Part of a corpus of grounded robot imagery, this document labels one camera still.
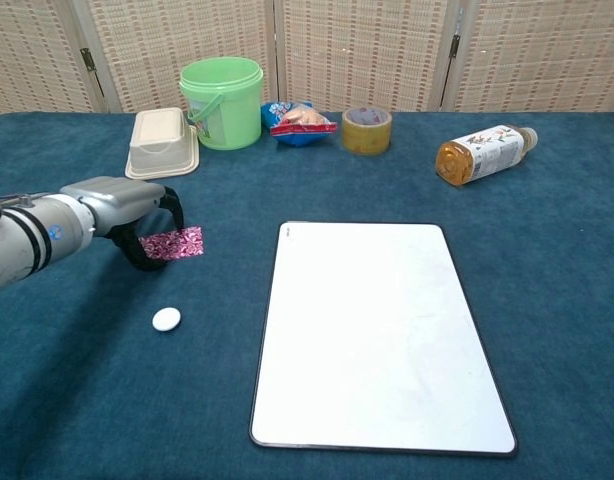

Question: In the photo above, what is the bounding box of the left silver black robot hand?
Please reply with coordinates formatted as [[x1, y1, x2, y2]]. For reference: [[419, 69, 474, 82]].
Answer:
[[59, 175, 187, 274]]

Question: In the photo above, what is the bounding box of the small white round object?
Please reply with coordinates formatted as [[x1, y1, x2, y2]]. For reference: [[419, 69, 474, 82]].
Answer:
[[151, 306, 182, 333]]

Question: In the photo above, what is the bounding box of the beige lidded container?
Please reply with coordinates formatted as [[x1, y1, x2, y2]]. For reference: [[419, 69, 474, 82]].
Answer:
[[124, 106, 201, 181]]

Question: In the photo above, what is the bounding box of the blue red snack bag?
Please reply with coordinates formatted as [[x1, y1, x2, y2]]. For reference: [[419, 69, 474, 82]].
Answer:
[[260, 100, 338, 149]]

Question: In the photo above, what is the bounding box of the green plastic bucket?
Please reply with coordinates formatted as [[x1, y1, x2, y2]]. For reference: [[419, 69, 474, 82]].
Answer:
[[179, 56, 265, 152]]

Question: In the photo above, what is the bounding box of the woven folding screen panel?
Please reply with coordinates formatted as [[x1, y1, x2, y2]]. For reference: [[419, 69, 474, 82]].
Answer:
[[69, 0, 281, 114], [439, 0, 614, 114], [272, 0, 461, 114], [0, 0, 106, 119]]

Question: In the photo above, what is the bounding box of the blue table cloth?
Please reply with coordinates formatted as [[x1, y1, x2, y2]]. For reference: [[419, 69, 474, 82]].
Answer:
[[0, 110, 614, 480]]

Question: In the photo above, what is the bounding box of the yellow tape roll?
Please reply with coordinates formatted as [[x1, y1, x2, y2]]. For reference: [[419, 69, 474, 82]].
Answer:
[[341, 106, 393, 156]]

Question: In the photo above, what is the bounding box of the white magnetic whiteboard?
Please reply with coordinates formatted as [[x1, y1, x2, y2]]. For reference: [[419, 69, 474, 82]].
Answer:
[[248, 221, 519, 457]]

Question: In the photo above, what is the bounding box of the amber tea bottle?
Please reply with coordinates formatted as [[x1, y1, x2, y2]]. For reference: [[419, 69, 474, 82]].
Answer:
[[435, 124, 539, 188]]

